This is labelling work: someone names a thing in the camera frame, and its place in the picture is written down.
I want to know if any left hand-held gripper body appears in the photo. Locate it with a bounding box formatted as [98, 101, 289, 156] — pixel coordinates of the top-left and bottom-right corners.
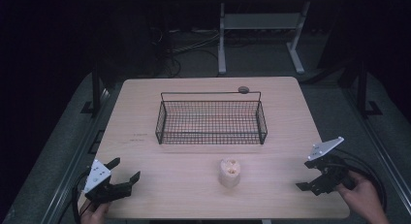
[82, 158, 133, 207]

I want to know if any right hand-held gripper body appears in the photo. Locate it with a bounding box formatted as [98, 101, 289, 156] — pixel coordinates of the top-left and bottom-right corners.
[304, 136, 357, 197]

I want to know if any pale beige food piece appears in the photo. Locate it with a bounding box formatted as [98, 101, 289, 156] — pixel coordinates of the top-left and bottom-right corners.
[218, 157, 242, 189]

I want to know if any black wire basket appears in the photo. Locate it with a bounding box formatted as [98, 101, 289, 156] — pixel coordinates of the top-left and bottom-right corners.
[154, 90, 269, 146]

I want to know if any person's left hand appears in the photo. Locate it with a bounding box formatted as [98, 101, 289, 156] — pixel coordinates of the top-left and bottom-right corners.
[79, 199, 111, 224]

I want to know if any person's right hand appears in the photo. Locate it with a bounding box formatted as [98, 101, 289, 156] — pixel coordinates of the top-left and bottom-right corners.
[334, 170, 391, 224]

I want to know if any black metal stand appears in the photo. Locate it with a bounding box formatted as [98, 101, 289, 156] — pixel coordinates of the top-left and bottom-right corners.
[80, 64, 110, 116]
[354, 60, 384, 118]

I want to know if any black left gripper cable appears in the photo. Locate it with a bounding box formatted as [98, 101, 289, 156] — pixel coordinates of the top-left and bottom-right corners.
[71, 169, 95, 224]

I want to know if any aluminium frame rail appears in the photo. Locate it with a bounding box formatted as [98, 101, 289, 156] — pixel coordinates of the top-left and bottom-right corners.
[40, 86, 111, 224]
[341, 87, 411, 207]

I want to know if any bundle of floor cables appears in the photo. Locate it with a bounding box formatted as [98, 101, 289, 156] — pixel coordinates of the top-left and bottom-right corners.
[148, 25, 221, 79]

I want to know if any white metal table frame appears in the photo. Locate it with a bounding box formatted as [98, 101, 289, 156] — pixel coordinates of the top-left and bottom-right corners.
[217, 0, 312, 76]

